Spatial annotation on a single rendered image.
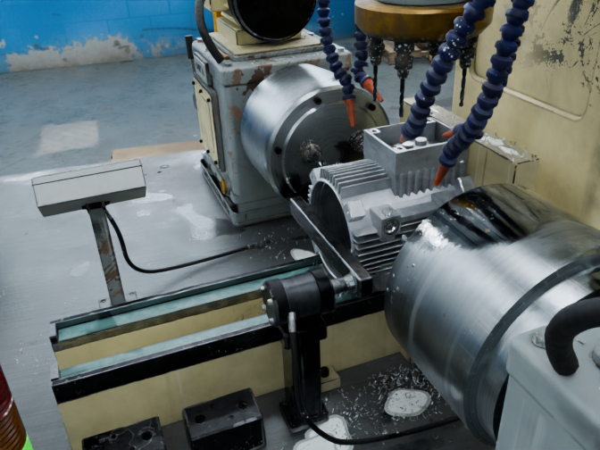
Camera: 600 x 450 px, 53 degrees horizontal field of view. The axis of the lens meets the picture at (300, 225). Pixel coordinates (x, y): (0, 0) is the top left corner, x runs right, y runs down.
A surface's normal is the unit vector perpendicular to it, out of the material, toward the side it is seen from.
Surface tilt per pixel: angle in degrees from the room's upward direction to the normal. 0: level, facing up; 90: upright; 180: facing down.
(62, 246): 0
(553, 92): 90
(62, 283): 0
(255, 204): 90
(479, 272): 39
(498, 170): 90
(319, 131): 90
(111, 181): 51
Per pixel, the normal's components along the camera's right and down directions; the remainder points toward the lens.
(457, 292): -0.78, -0.33
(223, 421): -0.04, -0.87
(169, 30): 0.25, 0.48
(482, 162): -0.93, 0.22
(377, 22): -0.74, 0.36
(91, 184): 0.26, -0.20
